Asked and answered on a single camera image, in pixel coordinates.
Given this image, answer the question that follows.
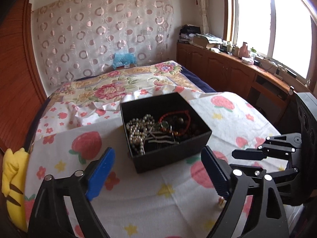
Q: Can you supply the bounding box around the white pearl necklace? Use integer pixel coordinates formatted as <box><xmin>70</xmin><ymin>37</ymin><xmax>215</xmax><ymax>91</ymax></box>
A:
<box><xmin>125</xmin><ymin>114</ymin><xmax>155</xmax><ymax>156</ymax></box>

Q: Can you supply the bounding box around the black jewelry box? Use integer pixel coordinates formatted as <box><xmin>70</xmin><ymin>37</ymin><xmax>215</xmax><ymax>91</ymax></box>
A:
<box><xmin>120</xmin><ymin>93</ymin><xmax>212</xmax><ymax>174</ymax></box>

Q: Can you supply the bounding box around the strawberry print white sheet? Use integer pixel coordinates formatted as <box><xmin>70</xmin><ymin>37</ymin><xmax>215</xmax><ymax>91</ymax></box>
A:
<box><xmin>25</xmin><ymin>85</ymin><xmax>278</xmax><ymax>237</ymax></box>

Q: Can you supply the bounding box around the wooden sideboard cabinet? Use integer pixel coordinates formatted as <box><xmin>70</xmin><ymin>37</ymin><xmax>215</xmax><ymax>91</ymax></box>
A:
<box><xmin>176</xmin><ymin>42</ymin><xmax>310</xmax><ymax>119</ymax></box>

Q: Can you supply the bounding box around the yellow plush toy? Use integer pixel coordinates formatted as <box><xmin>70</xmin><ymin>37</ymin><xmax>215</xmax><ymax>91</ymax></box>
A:
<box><xmin>1</xmin><ymin>148</ymin><xmax>29</xmax><ymax>232</ymax></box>

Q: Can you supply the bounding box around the pink bottle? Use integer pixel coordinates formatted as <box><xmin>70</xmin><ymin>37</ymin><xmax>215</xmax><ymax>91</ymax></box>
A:
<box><xmin>238</xmin><ymin>42</ymin><xmax>249</xmax><ymax>58</ymax></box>

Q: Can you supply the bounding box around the floral quilt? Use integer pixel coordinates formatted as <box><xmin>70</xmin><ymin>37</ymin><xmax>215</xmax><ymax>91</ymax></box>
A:
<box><xmin>50</xmin><ymin>61</ymin><xmax>202</xmax><ymax>105</ymax></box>

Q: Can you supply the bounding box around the cardboard box with papers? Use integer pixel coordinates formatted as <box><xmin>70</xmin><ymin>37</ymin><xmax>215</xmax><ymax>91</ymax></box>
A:
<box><xmin>192</xmin><ymin>33</ymin><xmax>222</xmax><ymax>48</ymax></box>

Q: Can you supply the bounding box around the blue plush toy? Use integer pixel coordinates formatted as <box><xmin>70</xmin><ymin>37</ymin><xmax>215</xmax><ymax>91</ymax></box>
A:
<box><xmin>112</xmin><ymin>53</ymin><xmax>137</xmax><ymax>69</ymax></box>

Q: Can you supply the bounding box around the dark clothes pile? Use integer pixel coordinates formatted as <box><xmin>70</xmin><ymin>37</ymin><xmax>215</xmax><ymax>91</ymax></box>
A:
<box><xmin>178</xmin><ymin>24</ymin><xmax>201</xmax><ymax>44</ymax></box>

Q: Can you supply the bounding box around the pink circle pattern curtain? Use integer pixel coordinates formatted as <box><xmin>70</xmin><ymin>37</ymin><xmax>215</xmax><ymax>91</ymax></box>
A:
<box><xmin>33</xmin><ymin>0</ymin><xmax>174</xmax><ymax>86</ymax></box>

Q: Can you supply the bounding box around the beige window drape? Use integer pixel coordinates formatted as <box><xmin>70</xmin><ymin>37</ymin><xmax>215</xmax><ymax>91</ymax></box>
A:
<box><xmin>197</xmin><ymin>0</ymin><xmax>210</xmax><ymax>34</ymax></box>

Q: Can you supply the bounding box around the red cord bracelet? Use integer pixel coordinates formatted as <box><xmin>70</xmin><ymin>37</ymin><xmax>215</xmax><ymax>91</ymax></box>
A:
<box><xmin>158</xmin><ymin>110</ymin><xmax>191</xmax><ymax>137</ymax></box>

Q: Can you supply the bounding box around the window with wooden frame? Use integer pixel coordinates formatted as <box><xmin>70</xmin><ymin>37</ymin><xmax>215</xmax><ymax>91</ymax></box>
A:
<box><xmin>229</xmin><ymin>0</ymin><xmax>316</xmax><ymax>88</ymax></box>

